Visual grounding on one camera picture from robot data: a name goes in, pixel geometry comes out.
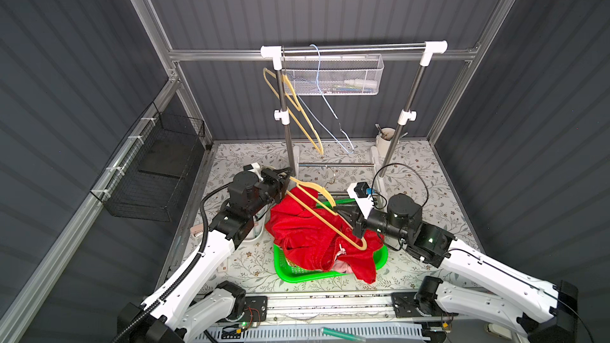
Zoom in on yellow hanger of red shorts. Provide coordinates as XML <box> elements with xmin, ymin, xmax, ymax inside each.
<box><xmin>283</xmin><ymin>175</ymin><xmax>369</xmax><ymax>252</ymax></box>

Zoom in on red shorts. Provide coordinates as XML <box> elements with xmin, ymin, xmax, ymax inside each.
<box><xmin>265</xmin><ymin>187</ymin><xmax>383</xmax><ymax>284</ymax></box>

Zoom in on light blue wire hanger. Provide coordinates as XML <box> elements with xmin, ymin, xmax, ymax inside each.
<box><xmin>308</xmin><ymin>44</ymin><xmax>355</xmax><ymax>155</ymax></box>

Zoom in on yellow hanger of printed shorts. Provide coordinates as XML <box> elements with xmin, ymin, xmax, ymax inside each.
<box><xmin>282</xmin><ymin>74</ymin><xmax>324</xmax><ymax>156</ymax></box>

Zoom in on pink navy patterned shorts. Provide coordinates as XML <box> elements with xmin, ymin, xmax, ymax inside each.
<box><xmin>331</xmin><ymin>260</ymin><xmax>354</xmax><ymax>274</ymax></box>

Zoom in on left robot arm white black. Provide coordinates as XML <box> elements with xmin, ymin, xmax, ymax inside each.
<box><xmin>112</xmin><ymin>164</ymin><xmax>292</xmax><ymax>342</ymax></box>

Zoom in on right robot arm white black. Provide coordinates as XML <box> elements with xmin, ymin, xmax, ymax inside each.
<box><xmin>336</xmin><ymin>191</ymin><xmax>579</xmax><ymax>342</ymax></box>

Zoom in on white plastic tray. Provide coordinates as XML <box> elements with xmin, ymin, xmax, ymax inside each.
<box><xmin>245</xmin><ymin>215</ymin><xmax>266</xmax><ymax>242</ymax></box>

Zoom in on white pen cup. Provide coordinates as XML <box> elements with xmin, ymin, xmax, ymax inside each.
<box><xmin>376</xmin><ymin>124</ymin><xmax>396</xmax><ymax>157</ymax></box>

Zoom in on green plastic basket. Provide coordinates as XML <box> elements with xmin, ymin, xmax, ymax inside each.
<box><xmin>273</xmin><ymin>198</ymin><xmax>389</xmax><ymax>284</ymax></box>

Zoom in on pink clothespin by tray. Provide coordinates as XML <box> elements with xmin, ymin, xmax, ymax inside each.
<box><xmin>190</xmin><ymin>224</ymin><xmax>203</xmax><ymax>238</ymax></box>

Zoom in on green marker pen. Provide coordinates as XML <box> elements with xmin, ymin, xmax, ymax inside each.
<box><xmin>321</xmin><ymin>327</ymin><xmax>366</xmax><ymax>342</ymax></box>

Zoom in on steel clothes rack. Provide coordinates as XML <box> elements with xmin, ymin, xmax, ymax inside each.
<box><xmin>260</xmin><ymin>41</ymin><xmax>462</xmax><ymax>159</ymax></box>

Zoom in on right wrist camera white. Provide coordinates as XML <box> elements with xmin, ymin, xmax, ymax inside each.
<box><xmin>347</xmin><ymin>182</ymin><xmax>375</xmax><ymax>219</ymax></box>

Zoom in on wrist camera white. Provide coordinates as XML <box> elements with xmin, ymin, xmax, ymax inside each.
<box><xmin>243</xmin><ymin>163</ymin><xmax>262</xmax><ymax>178</ymax></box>
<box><xmin>347</xmin><ymin>182</ymin><xmax>375</xmax><ymax>219</ymax></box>

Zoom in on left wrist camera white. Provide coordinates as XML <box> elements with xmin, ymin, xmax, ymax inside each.
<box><xmin>243</xmin><ymin>163</ymin><xmax>262</xmax><ymax>178</ymax></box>

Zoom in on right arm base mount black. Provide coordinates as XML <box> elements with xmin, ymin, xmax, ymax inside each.
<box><xmin>391</xmin><ymin>292</ymin><xmax>443</xmax><ymax>319</ymax></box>

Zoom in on white wire mesh basket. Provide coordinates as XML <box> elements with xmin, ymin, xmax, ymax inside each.
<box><xmin>283</xmin><ymin>55</ymin><xmax>384</xmax><ymax>96</ymax></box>

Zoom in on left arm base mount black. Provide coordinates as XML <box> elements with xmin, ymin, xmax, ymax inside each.
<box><xmin>222</xmin><ymin>295</ymin><xmax>268</xmax><ymax>324</ymax></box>

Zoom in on black wire wall basket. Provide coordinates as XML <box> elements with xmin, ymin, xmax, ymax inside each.
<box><xmin>91</xmin><ymin>108</ymin><xmax>206</xmax><ymax>222</ymax></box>

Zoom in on black corrugated cable left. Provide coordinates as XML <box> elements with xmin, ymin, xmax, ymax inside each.
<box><xmin>110</xmin><ymin>183</ymin><xmax>234</xmax><ymax>343</ymax></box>

